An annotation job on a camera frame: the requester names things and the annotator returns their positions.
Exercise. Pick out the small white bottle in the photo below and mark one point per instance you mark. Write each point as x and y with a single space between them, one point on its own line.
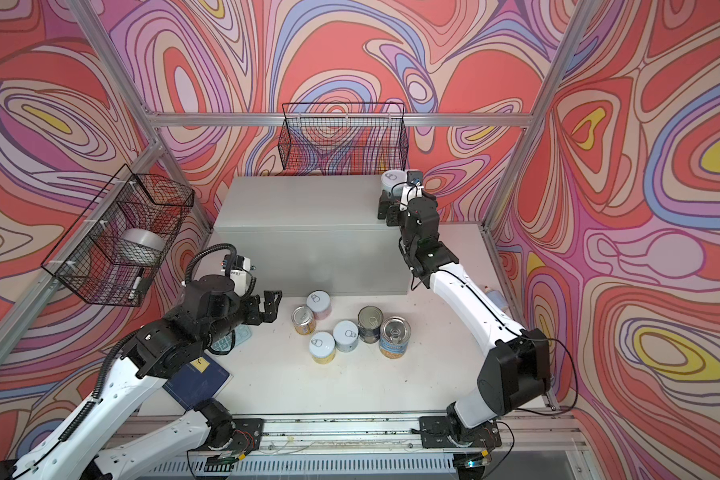
497 298

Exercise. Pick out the white yellow can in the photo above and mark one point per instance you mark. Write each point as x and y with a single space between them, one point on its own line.
322 347

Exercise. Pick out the mint green calculator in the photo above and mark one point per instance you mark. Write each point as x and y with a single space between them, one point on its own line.
226 344

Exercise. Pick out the black wire basket left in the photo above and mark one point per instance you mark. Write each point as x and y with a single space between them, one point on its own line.
113 251

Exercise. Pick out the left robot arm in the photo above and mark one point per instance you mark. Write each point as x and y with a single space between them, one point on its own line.
218 297

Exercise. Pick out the dark tomato can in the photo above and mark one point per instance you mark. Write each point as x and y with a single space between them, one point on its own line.
369 320

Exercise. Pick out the blue label large can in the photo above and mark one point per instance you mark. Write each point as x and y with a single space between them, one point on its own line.
395 334

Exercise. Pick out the pale green white can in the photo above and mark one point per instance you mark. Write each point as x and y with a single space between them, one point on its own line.
393 182

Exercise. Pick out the grey metal cabinet box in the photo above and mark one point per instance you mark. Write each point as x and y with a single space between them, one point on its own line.
308 233

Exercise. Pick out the yellow corn can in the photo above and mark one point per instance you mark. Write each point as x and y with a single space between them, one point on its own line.
303 320

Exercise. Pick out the dark blue notebook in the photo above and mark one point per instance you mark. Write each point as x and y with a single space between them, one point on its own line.
197 381

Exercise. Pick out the black marker pen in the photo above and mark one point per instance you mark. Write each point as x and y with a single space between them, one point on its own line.
134 290

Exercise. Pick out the black wire basket back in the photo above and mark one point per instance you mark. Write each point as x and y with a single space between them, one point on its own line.
343 137

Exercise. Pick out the black wire basket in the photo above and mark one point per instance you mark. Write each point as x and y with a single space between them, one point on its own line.
343 137
113 251

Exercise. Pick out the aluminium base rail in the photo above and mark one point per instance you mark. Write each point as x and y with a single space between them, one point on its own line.
405 445

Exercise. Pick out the pink white can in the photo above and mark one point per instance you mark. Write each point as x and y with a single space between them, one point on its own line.
319 302

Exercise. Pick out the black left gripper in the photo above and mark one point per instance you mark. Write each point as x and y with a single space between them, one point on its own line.
270 307

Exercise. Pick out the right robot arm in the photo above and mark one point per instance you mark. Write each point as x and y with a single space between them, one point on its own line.
517 361

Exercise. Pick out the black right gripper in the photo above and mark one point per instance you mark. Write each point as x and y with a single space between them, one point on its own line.
431 197

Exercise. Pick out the light blue white can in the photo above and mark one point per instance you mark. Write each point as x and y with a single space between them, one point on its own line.
346 336

